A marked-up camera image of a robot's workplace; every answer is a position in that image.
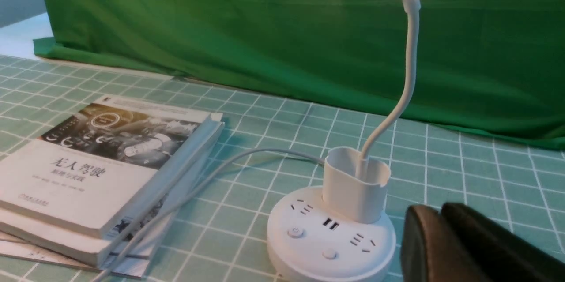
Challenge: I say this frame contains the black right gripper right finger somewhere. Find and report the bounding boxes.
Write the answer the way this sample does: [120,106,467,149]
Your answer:
[441,202,565,282]

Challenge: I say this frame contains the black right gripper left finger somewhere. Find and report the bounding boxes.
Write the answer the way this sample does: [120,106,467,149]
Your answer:
[400,204,478,282]

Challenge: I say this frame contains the white desk lamp with sockets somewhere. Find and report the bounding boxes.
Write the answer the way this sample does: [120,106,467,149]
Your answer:
[267,0,421,282]

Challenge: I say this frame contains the green checkered tablecloth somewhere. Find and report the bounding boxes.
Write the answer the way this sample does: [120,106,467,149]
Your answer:
[0,56,565,282]

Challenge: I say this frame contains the green backdrop cloth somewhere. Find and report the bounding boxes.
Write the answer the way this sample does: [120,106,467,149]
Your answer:
[34,0,565,150]

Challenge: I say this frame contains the thin white bottom booklet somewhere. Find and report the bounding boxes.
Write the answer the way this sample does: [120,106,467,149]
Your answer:
[1,213,175,279]

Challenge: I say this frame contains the top self-driving textbook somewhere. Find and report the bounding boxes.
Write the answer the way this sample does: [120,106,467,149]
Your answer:
[1,95,214,238]

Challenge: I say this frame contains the grey lamp power cable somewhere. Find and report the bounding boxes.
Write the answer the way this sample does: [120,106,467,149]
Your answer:
[90,148,326,282]

